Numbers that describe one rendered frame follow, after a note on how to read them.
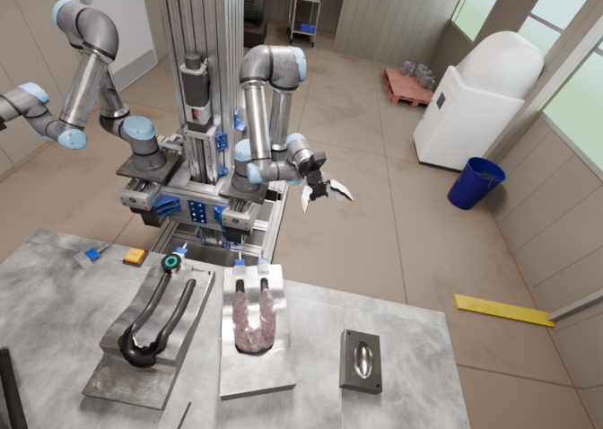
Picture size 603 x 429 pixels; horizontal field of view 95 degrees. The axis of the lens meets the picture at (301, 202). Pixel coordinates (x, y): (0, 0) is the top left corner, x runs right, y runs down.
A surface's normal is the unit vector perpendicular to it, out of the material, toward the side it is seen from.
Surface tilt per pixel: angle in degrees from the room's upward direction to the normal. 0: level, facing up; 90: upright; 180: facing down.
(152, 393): 0
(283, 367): 0
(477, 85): 90
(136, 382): 0
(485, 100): 90
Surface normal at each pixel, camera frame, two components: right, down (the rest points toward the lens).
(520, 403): 0.16, -0.68
